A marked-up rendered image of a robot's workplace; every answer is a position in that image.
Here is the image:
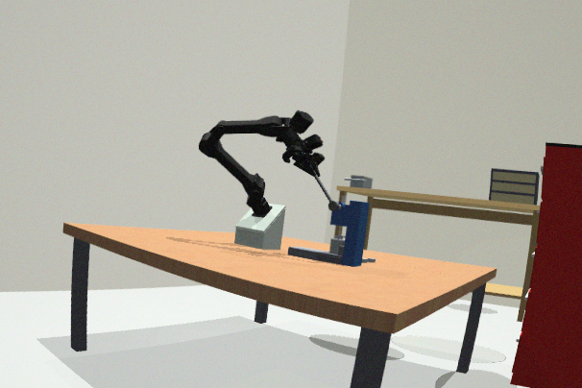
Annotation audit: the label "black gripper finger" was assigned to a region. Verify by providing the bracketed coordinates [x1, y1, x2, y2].
[293, 153, 316, 177]
[310, 156, 320, 177]

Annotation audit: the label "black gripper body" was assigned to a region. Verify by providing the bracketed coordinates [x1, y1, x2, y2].
[282, 137, 325, 165]

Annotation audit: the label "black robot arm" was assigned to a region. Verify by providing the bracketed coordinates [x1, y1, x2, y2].
[199, 110, 324, 218]

